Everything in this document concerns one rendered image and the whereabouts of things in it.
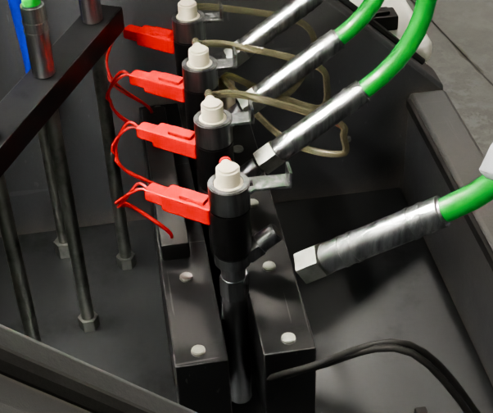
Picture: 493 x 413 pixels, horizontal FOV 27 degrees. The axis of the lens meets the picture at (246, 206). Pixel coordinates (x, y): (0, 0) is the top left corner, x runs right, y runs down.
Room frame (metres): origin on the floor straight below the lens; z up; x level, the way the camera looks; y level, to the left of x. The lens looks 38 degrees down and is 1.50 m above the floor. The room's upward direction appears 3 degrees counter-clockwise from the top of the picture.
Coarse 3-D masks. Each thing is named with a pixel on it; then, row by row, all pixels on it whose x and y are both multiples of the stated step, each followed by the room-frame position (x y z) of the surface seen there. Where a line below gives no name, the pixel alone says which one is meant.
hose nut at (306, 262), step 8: (312, 248) 0.45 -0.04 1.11; (296, 256) 0.45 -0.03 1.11; (304, 256) 0.45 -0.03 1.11; (312, 256) 0.45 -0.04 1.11; (296, 264) 0.45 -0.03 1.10; (304, 264) 0.45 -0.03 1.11; (312, 264) 0.44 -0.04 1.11; (296, 272) 0.45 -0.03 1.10; (304, 272) 0.45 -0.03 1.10; (312, 272) 0.44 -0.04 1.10; (320, 272) 0.44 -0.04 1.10; (328, 272) 0.45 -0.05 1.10; (304, 280) 0.45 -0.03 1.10; (312, 280) 0.44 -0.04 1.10
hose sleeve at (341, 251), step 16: (416, 208) 0.44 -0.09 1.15; (432, 208) 0.43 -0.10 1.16; (368, 224) 0.45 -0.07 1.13; (384, 224) 0.44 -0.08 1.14; (400, 224) 0.44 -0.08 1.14; (416, 224) 0.43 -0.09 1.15; (432, 224) 0.43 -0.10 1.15; (448, 224) 0.43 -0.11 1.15; (336, 240) 0.45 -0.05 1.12; (352, 240) 0.44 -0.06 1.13; (368, 240) 0.44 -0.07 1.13; (384, 240) 0.43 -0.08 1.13; (400, 240) 0.43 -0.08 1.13; (320, 256) 0.45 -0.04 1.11; (336, 256) 0.44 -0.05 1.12; (352, 256) 0.44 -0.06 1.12; (368, 256) 0.44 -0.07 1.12
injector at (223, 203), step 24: (216, 192) 0.54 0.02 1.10; (240, 192) 0.54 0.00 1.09; (216, 216) 0.54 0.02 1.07; (240, 216) 0.54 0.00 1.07; (216, 240) 0.54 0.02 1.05; (240, 240) 0.53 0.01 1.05; (264, 240) 0.54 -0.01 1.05; (216, 264) 0.54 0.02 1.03; (240, 264) 0.53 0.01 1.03; (240, 288) 0.54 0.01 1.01; (240, 312) 0.54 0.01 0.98; (240, 336) 0.54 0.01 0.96; (240, 360) 0.54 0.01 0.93; (240, 384) 0.54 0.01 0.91
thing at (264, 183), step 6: (282, 174) 0.56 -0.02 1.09; (252, 180) 0.55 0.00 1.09; (258, 180) 0.55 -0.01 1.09; (264, 180) 0.55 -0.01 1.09; (270, 180) 0.55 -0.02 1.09; (276, 180) 0.55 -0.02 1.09; (282, 180) 0.55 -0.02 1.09; (252, 186) 0.54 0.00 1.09; (258, 186) 0.54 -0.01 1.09; (264, 186) 0.54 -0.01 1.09; (270, 186) 0.54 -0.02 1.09; (276, 186) 0.54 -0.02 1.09; (282, 186) 0.54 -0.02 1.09; (288, 186) 0.54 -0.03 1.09; (252, 192) 0.54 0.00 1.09
